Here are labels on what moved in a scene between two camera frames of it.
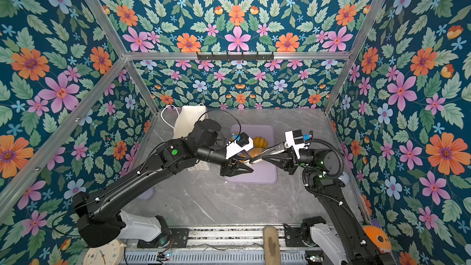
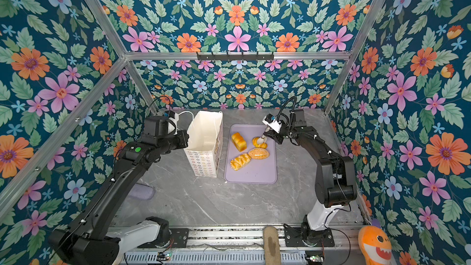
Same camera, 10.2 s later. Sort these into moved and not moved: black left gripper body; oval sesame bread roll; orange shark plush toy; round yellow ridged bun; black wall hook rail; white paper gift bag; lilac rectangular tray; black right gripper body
Moved: black right gripper body; white paper gift bag; black left gripper body
Not moved: black wall hook rail; round yellow ridged bun; orange shark plush toy; oval sesame bread roll; lilac rectangular tray
